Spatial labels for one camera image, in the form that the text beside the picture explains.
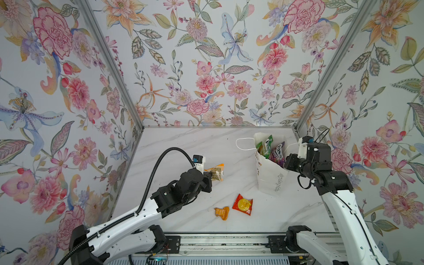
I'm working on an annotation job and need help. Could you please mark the aluminium frame post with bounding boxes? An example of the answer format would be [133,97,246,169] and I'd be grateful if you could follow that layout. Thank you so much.
[293,1,375,133]
[75,0,144,132]

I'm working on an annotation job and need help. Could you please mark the left aluminium frame post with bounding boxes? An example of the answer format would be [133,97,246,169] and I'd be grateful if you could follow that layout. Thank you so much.
[75,0,144,132]

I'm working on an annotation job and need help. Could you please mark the beige cracker packet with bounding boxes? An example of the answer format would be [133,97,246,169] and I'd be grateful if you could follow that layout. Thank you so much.
[204,163,225,182]

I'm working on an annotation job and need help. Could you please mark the white paper bag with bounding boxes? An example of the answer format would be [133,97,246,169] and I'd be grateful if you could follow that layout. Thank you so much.
[235,132,298,197]

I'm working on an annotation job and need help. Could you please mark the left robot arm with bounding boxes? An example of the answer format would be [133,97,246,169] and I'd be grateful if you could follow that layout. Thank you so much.
[68,168,213,265]

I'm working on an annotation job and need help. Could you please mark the right aluminium frame post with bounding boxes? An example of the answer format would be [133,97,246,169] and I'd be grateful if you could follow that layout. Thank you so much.
[293,1,375,133]

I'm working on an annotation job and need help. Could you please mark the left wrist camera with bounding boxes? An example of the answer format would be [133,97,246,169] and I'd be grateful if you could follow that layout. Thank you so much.
[193,155,206,173]

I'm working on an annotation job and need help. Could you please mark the green Lays chips bag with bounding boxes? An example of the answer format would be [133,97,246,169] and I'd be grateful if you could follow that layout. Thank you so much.
[256,141,263,154]

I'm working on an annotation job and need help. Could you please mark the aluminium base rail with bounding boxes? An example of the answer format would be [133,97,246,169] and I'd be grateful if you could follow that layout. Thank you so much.
[81,231,345,262]

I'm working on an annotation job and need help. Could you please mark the red yellow snack packet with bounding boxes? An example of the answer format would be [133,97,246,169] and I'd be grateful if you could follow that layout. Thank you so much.
[232,194,253,216]

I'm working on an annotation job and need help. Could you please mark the magenta Fox's candy bag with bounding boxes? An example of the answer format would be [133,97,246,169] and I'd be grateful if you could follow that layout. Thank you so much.
[269,142,286,167]

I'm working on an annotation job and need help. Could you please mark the small orange snack packet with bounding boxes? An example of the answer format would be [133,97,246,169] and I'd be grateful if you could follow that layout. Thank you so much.
[214,206,230,221]

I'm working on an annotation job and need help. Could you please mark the green Fox's candy bag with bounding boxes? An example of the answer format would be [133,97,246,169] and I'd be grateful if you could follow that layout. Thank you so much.
[262,135,273,159]

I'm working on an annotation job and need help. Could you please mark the black corrugated cable conduit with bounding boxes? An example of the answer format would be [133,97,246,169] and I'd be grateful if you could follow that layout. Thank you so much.
[56,147,196,265]

